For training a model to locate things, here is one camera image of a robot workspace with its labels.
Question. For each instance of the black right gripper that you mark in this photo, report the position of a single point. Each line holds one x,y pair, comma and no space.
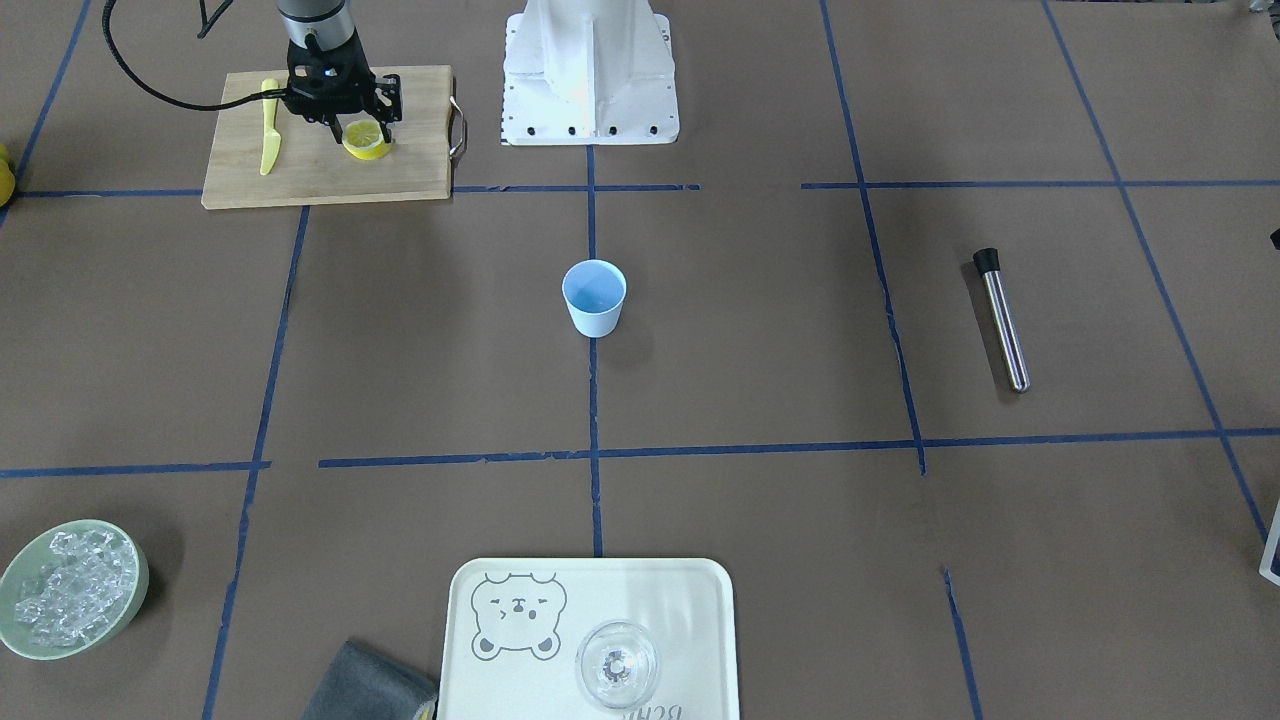
386,97

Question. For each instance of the lemon slice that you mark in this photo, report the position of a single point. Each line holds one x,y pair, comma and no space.
364,139

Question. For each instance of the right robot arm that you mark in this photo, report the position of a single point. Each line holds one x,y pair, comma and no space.
329,22

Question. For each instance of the light blue cup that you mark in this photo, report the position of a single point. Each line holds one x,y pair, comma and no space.
594,292

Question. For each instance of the bamboo cutting board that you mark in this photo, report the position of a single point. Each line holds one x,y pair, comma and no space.
313,169

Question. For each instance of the yellow plastic knife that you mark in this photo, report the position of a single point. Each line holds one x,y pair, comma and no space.
271,138

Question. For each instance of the yellow lemons at edge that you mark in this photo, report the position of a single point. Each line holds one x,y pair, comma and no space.
8,180

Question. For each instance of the cream bear tray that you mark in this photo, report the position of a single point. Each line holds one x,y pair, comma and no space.
514,627

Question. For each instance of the green bowl of ice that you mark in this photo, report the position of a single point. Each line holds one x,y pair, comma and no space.
71,589

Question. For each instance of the grey folded cloth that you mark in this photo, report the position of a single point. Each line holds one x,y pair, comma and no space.
363,684

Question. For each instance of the clear wine glass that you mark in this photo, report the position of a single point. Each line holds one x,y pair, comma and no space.
618,665

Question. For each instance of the steel muddler black tip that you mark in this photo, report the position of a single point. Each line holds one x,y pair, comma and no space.
989,269

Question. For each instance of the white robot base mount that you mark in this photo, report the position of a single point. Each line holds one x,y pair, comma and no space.
589,73

